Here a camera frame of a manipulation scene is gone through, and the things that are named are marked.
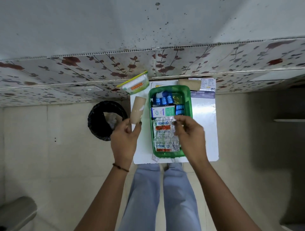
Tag person's left hand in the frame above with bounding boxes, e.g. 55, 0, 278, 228
111, 118, 142, 171

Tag person's right leg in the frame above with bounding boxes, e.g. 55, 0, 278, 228
163, 163, 202, 231

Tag person's left leg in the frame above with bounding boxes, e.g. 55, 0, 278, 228
118, 163, 161, 231

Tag person's right forearm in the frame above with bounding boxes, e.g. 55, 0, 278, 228
190, 158, 262, 231

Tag brown thread bracelet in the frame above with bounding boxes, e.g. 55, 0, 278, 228
112, 163, 130, 172

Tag black waste bin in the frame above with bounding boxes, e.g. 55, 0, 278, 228
87, 101, 128, 141

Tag purple and white dressing box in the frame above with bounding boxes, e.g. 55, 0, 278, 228
188, 78, 216, 99

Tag white and teal medicine box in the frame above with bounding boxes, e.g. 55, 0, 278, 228
151, 106, 176, 119

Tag brown cardboard piece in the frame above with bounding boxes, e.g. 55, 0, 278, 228
179, 79, 202, 89

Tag person's right hand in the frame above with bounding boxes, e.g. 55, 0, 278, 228
172, 115, 209, 167

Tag clear gauze packet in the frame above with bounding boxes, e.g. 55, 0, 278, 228
154, 132, 181, 153
153, 117, 180, 134

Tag person's leg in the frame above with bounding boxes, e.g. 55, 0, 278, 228
163, 163, 202, 231
118, 163, 161, 231

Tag person's left forearm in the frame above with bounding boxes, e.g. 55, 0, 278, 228
74, 164, 130, 231

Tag cotton swab box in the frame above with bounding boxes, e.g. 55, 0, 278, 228
116, 70, 150, 96

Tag grey chair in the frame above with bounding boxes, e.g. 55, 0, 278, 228
0, 196, 37, 231

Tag blue and white bottles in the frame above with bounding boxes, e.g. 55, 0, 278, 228
152, 91, 175, 106

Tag brown bandage roll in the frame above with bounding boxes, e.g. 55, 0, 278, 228
130, 96, 146, 125

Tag green plastic tray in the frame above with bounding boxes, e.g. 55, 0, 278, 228
149, 85, 193, 159

